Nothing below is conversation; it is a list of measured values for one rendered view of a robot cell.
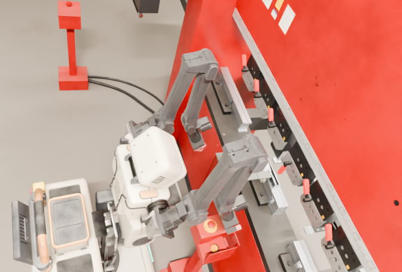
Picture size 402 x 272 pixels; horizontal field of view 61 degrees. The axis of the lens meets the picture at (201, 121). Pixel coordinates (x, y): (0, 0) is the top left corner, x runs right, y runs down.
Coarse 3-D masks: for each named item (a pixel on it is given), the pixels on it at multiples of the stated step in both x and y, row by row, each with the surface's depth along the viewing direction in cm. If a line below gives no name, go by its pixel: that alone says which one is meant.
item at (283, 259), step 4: (280, 256) 163; (284, 256) 163; (288, 256) 164; (280, 260) 164; (284, 260) 162; (288, 260) 163; (292, 260) 163; (284, 264) 161; (284, 268) 160; (288, 268) 160; (292, 268) 160
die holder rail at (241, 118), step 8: (224, 72) 231; (224, 80) 227; (232, 80) 228; (224, 88) 228; (232, 88) 223; (232, 96) 217; (232, 104) 217; (240, 104) 215; (232, 112) 218; (240, 112) 210; (240, 120) 208; (248, 120) 207; (240, 128) 211
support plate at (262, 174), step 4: (220, 152) 182; (216, 156) 181; (220, 156) 181; (260, 172) 180; (264, 172) 181; (268, 172) 181; (252, 176) 177; (256, 176) 178; (260, 176) 178; (264, 176) 179; (268, 176) 180; (248, 180) 176
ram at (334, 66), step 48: (240, 0) 197; (288, 0) 154; (336, 0) 126; (384, 0) 107; (288, 48) 156; (336, 48) 128; (384, 48) 108; (288, 96) 158; (336, 96) 129; (384, 96) 109; (336, 144) 130; (384, 144) 110; (336, 192) 132; (384, 192) 111; (384, 240) 112
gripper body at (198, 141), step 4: (188, 136) 171; (196, 136) 169; (200, 136) 173; (192, 140) 172; (196, 140) 171; (200, 140) 173; (192, 144) 173; (196, 144) 173; (200, 144) 172; (204, 144) 172; (196, 148) 173
